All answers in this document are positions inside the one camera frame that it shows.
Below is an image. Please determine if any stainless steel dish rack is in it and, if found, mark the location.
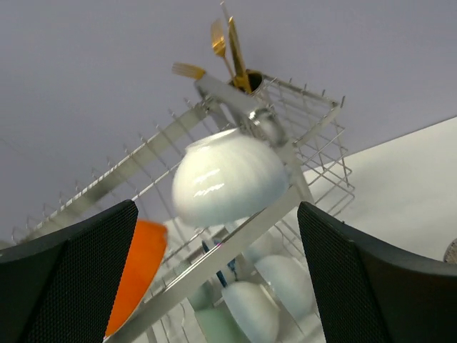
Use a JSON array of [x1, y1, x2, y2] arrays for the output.
[[11, 74, 355, 342]]

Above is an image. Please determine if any white bowl orange stack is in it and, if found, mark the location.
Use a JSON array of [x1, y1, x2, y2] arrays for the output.
[[221, 282, 280, 343]]

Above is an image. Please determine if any white orange bottom bowl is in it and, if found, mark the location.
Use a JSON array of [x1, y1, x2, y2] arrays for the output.
[[105, 219, 168, 337]]

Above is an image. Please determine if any mint bowl gold rim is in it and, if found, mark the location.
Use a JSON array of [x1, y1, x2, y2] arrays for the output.
[[195, 308, 248, 343]]

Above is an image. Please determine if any perforated steel cutlery holder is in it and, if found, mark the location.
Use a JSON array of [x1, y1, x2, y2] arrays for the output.
[[246, 69, 275, 102]]

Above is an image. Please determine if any pale green bowl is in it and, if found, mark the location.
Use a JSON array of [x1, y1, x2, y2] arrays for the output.
[[187, 282, 216, 311]]

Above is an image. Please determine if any white bowl brown pattern stack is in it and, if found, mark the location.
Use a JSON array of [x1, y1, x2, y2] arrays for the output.
[[171, 129, 289, 227]]

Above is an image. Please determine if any white bowl front stack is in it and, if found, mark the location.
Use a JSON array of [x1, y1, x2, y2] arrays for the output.
[[254, 255, 315, 321]]

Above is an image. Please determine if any white bowl dark band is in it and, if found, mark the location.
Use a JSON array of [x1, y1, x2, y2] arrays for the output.
[[243, 232, 276, 264]]

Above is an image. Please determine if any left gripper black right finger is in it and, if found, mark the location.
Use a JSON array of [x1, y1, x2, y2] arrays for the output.
[[297, 202, 456, 342]]

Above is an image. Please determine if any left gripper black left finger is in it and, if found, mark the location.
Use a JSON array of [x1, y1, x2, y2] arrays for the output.
[[1, 200, 139, 343]]

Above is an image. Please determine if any gold fork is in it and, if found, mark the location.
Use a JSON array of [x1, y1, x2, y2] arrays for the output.
[[211, 19, 235, 81]]

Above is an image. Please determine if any brown lattice pattern bowl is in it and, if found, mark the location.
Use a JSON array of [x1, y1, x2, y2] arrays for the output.
[[443, 239, 457, 264]]

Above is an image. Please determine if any blue floral bowl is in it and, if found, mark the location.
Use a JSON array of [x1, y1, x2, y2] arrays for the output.
[[201, 239, 238, 287]]

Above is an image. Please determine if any gold knife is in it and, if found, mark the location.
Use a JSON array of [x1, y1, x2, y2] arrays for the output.
[[228, 16, 251, 94]]

